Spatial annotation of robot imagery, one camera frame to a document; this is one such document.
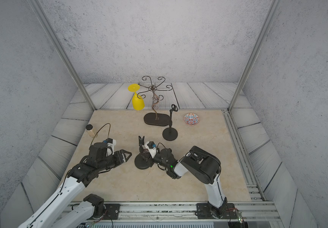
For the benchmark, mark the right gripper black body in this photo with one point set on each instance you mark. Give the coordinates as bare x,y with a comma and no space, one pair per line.
158,160

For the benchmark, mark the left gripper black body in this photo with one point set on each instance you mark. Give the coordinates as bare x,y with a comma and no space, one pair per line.
110,162

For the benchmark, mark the black round stand base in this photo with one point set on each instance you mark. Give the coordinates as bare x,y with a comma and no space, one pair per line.
170,134

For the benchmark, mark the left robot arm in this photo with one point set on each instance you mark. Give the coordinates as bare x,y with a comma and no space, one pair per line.
46,216

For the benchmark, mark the red blue patterned bowl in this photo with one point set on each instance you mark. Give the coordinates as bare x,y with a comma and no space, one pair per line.
191,119

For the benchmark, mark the aluminium corner post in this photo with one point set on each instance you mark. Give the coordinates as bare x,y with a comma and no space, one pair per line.
42,18
255,51

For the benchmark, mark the aluminium right corner post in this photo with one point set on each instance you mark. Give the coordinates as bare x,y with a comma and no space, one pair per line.
255,51

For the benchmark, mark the yellow plastic goblet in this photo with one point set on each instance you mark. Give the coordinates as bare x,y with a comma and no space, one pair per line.
137,101

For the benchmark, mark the spare black microphone pole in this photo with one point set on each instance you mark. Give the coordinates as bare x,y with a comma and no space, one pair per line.
141,142

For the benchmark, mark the spice jar black lid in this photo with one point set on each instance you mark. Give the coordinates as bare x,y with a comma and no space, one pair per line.
91,130

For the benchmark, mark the dark oval stand base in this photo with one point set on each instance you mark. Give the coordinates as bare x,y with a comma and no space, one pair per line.
157,119

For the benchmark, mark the aluminium front rail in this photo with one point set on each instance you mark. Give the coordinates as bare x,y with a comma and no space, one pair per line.
241,213

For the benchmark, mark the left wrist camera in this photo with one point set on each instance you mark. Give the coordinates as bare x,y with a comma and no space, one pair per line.
111,143

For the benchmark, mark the aluminium left corner post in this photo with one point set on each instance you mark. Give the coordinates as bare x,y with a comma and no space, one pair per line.
42,18

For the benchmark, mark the black microphone stand pole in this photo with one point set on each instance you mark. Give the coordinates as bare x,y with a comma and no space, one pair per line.
174,108

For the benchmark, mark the scrolled wire holder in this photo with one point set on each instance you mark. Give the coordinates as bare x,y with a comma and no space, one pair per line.
153,89

